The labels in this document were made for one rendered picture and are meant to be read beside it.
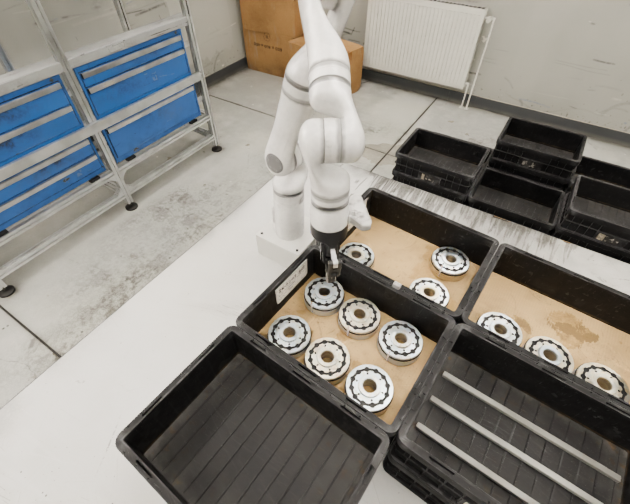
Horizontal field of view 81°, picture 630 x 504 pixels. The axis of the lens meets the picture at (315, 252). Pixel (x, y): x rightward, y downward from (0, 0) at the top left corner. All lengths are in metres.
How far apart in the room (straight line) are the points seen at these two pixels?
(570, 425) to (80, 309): 2.11
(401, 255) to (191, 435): 0.70
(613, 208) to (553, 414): 1.42
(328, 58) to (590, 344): 0.88
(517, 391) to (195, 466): 0.69
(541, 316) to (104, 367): 1.15
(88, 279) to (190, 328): 1.36
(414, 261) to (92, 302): 1.74
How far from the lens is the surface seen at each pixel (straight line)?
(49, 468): 1.12
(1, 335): 2.44
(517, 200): 2.23
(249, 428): 0.85
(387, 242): 1.13
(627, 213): 2.24
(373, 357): 0.91
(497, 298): 1.09
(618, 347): 1.16
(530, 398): 0.98
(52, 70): 2.32
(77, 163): 2.49
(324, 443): 0.83
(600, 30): 3.69
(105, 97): 2.50
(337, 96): 0.63
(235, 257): 1.27
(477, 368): 0.96
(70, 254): 2.63
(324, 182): 0.63
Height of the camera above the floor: 1.63
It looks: 48 degrees down
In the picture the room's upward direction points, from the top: straight up
